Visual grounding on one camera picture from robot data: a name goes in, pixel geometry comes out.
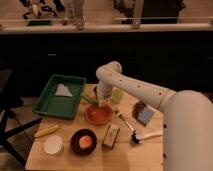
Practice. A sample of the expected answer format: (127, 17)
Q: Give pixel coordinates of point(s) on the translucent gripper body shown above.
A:
(103, 99)

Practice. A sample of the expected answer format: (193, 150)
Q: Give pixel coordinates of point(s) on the green pepper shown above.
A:
(88, 99)

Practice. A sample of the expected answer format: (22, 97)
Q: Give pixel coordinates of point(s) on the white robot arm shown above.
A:
(187, 121)

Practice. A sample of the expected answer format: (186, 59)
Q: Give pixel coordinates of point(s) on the red bowl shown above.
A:
(98, 115)

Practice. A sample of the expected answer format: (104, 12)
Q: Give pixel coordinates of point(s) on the dark bowl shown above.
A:
(75, 142)

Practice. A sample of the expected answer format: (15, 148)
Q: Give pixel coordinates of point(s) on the small metal cup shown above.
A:
(95, 92)

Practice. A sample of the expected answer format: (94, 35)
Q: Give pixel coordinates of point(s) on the green plastic cup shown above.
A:
(117, 96)

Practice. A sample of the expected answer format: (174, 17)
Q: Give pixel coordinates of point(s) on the small brown box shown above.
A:
(110, 136)

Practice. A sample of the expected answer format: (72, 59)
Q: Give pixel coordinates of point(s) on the green plastic tray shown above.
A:
(50, 105)

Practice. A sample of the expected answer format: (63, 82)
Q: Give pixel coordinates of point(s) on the white folded cloth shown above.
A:
(63, 90)

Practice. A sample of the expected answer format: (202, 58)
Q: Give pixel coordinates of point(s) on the blue sponge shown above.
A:
(145, 115)

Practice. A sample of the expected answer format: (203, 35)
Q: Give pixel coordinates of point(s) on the orange fruit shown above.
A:
(85, 142)

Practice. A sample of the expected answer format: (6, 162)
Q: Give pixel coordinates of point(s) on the yellow corn cob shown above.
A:
(46, 131)

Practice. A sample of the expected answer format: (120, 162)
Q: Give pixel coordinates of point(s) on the white round lid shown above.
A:
(53, 145)

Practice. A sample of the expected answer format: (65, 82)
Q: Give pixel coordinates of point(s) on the black chair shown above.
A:
(7, 103)

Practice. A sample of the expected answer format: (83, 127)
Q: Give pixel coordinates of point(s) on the white handled brush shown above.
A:
(139, 138)

